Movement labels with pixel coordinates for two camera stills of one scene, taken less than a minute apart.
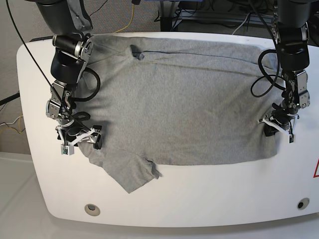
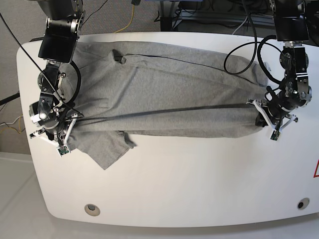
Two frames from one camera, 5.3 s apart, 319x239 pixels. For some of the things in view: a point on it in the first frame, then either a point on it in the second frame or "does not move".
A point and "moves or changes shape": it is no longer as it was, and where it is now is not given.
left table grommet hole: (92, 209) does not move
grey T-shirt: (178, 103) moves or changes shape
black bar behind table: (41, 38) does not move
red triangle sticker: (316, 173) does not move
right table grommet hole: (303, 203) does not move
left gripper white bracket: (69, 134) → (62, 147)
